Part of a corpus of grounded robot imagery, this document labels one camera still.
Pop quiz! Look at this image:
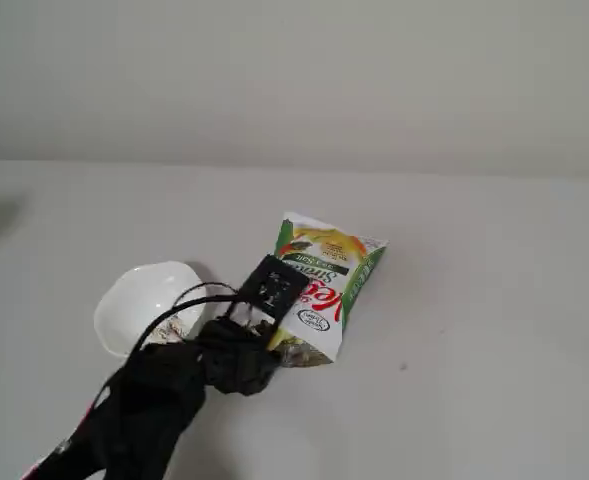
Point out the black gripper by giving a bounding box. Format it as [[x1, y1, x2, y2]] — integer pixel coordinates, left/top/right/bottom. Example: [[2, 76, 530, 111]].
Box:
[[196, 315, 280, 397]]

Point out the thin black cable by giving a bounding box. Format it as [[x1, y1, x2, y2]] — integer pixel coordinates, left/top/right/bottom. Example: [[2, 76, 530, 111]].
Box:
[[171, 281, 239, 309]]

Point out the white ceramic bowl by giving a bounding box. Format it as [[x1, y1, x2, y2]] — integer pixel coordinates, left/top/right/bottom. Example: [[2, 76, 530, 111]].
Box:
[[93, 260, 208, 359]]

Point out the black camera cable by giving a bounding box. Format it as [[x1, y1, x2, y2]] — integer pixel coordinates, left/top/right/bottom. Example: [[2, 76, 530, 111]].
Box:
[[126, 293, 240, 362]]

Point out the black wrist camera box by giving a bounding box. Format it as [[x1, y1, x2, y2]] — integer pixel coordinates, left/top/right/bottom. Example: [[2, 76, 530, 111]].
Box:
[[236, 253, 310, 321]]

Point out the green white veggie straw packet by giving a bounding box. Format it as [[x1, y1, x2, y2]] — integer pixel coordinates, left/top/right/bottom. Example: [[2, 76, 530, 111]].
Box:
[[266, 210, 390, 369]]

